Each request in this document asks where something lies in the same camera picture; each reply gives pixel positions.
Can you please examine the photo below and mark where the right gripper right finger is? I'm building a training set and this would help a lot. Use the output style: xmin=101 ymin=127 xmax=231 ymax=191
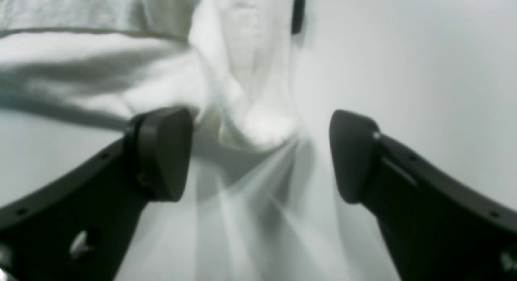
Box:
xmin=329 ymin=110 xmax=517 ymax=281

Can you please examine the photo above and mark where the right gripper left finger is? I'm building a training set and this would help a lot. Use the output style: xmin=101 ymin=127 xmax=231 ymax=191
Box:
xmin=0 ymin=107 xmax=193 ymax=281

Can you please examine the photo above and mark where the white printed T-shirt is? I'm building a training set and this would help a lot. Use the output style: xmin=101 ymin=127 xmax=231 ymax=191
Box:
xmin=0 ymin=0 xmax=400 ymax=281

